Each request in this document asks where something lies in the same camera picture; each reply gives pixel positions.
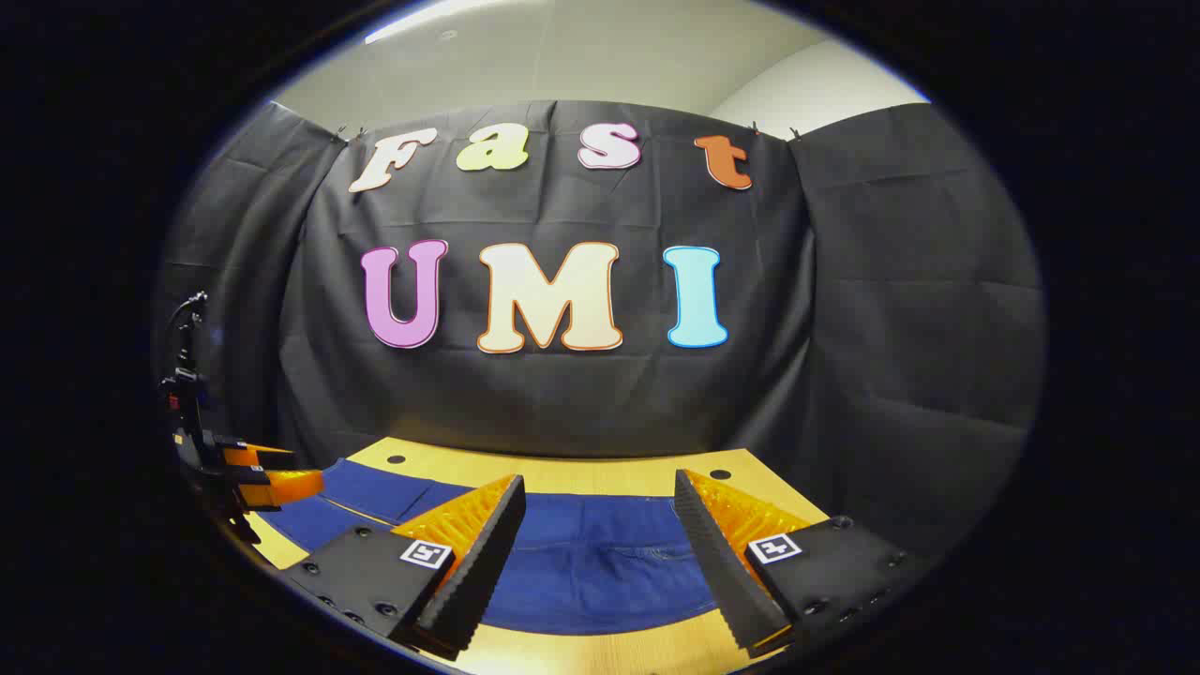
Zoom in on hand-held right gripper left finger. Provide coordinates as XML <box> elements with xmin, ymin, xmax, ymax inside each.
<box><xmin>281</xmin><ymin>473</ymin><xmax>528</xmax><ymax>662</ymax></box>

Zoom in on black backdrop cloth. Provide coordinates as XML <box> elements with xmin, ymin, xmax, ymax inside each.
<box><xmin>155</xmin><ymin>98</ymin><xmax>1046</xmax><ymax>563</ymax></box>

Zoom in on blue denim jeans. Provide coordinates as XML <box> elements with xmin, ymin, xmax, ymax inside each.
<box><xmin>258</xmin><ymin>457</ymin><xmax>723</xmax><ymax>637</ymax></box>

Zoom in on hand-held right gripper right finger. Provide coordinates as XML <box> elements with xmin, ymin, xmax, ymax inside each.
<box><xmin>673</xmin><ymin>469</ymin><xmax>938</xmax><ymax>657</ymax></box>

